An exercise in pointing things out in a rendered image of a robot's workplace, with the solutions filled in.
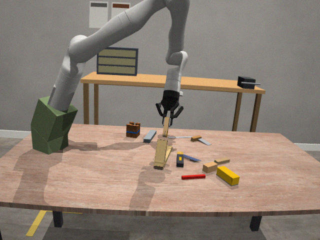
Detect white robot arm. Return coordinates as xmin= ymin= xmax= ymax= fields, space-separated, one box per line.
xmin=47 ymin=0 xmax=190 ymax=111

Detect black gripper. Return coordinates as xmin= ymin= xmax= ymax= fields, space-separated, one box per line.
xmin=155 ymin=90 xmax=184 ymax=127

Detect yellow rectangular block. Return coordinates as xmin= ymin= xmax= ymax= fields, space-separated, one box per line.
xmin=216 ymin=166 xmax=240 ymax=187

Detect red rectangular bar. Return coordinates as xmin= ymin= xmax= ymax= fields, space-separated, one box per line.
xmin=181 ymin=174 xmax=206 ymax=180

